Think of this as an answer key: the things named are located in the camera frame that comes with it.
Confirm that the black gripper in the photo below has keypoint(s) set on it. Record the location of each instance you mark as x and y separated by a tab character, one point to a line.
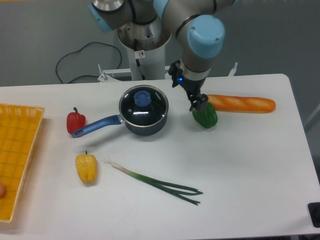
198	100

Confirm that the glass lid with blue knob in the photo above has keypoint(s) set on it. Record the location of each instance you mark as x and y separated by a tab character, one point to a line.
143	105

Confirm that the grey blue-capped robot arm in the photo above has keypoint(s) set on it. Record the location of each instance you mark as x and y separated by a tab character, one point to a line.
191	22

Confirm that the green bell pepper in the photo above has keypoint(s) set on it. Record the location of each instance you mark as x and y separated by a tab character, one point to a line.
207	118

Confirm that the orange baguette loaf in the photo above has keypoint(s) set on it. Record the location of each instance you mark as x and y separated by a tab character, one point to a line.
241	104

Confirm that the dark blue saucepan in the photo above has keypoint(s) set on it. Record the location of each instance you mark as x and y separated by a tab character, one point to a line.
118	120

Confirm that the green spring onion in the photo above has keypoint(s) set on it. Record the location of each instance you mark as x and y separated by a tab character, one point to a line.
177	190

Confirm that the red bell pepper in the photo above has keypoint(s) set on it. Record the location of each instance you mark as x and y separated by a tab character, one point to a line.
74	121

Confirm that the yellow bell pepper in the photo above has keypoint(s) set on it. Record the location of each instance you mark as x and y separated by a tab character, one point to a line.
87	168

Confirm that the black device at table edge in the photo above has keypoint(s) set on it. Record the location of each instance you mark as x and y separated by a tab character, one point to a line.
314	212

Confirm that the yellow woven basket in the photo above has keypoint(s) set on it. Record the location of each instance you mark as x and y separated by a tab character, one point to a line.
19	126

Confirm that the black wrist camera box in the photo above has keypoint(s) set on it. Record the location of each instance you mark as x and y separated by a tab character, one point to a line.
175	71

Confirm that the white pedestal base frame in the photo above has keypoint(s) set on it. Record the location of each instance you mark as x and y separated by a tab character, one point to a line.
124	74

